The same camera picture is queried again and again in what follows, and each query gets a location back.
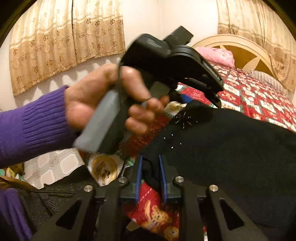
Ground pink folded blanket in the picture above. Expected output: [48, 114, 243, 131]
[195, 46, 235, 68]

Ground dark mesh cloth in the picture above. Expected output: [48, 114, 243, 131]
[17, 166, 104, 241]

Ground beige floral curtain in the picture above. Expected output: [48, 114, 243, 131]
[9, 0, 126, 98]
[216, 0, 296, 93]

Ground striped pillow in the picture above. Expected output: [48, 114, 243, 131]
[251, 70, 289, 98]

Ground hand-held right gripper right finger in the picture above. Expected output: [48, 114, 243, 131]
[158, 154, 269, 241]

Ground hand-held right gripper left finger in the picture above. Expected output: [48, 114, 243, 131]
[30, 154, 144, 241]

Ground person's purple sweater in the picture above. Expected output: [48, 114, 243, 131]
[0, 188, 33, 241]

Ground person's left hand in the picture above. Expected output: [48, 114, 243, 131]
[65, 64, 170, 136]

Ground brown woven object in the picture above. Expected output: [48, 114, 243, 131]
[0, 176, 40, 192]

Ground red patchwork printed bedspread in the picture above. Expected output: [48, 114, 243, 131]
[79, 64, 296, 241]

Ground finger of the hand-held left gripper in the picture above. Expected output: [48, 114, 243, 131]
[203, 89, 223, 108]

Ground person's left forearm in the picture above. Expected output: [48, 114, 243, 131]
[0, 85, 79, 167]

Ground black pants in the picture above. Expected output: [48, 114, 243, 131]
[139, 100, 296, 241]

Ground cream wooden headboard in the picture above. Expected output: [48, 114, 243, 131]
[192, 34, 278, 79]

